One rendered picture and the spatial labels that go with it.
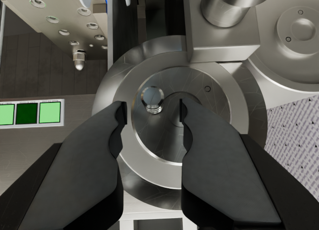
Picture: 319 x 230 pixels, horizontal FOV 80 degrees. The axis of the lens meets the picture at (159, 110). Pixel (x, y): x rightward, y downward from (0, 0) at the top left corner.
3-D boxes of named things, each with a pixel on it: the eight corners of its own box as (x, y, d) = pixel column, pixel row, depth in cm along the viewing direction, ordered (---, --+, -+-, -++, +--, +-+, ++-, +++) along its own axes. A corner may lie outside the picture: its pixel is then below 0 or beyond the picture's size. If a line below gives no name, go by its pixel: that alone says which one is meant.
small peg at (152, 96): (160, 111, 11) (137, 104, 11) (160, 116, 14) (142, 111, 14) (166, 88, 11) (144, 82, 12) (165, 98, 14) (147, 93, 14)
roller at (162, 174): (240, 46, 17) (258, 185, 15) (192, 103, 42) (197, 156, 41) (108, 54, 17) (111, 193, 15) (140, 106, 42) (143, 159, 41)
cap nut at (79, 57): (84, 51, 50) (83, 67, 49) (89, 57, 54) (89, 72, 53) (70, 51, 50) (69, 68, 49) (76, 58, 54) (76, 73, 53)
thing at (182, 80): (218, 179, 13) (116, 147, 14) (211, 174, 15) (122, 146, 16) (243, 80, 14) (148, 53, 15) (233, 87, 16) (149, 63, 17)
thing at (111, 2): (111, -89, 21) (113, 74, 18) (137, 32, 44) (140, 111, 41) (106, -89, 21) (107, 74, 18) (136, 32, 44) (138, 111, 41)
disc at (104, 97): (255, 29, 17) (281, 205, 15) (253, 32, 18) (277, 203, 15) (90, 39, 17) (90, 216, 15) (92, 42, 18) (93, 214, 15)
